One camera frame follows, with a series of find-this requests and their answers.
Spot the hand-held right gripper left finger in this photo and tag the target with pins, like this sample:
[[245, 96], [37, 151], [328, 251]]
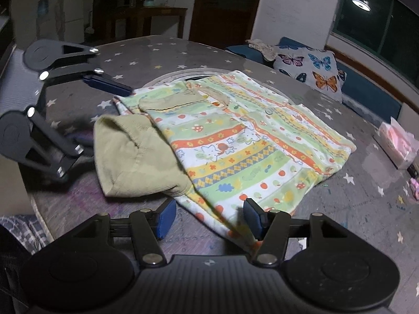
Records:
[[166, 219]]

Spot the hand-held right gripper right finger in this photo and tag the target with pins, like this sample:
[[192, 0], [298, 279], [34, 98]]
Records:
[[253, 219]]

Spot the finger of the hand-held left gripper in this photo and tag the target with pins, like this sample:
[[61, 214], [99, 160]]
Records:
[[57, 137], [108, 83]]

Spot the patterned green child's shirt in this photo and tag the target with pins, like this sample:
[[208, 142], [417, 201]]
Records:
[[245, 144]]

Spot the white refrigerator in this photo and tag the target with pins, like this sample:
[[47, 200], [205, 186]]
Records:
[[72, 13]]

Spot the dark wooden side table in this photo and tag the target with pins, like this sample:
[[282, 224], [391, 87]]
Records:
[[154, 11]]

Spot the plaid cloth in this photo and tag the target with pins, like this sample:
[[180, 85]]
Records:
[[23, 232]]

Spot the grey star-print tablecloth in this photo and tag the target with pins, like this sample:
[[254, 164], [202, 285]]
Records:
[[360, 202]]

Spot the brown wooden door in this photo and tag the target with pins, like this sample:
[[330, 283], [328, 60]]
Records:
[[226, 9]]

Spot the beige crumpled cloth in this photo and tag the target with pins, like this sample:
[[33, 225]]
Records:
[[262, 49]]

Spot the butterfly print pillow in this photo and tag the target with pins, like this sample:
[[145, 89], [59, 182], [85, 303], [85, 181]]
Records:
[[311, 68]]

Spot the pink tissue pack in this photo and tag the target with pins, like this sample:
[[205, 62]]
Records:
[[397, 140]]

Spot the small pink object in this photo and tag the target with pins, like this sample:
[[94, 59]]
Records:
[[415, 189]]

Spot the blue sofa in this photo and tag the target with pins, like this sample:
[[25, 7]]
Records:
[[366, 95]]

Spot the dark window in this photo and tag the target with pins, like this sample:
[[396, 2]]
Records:
[[370, 23]]

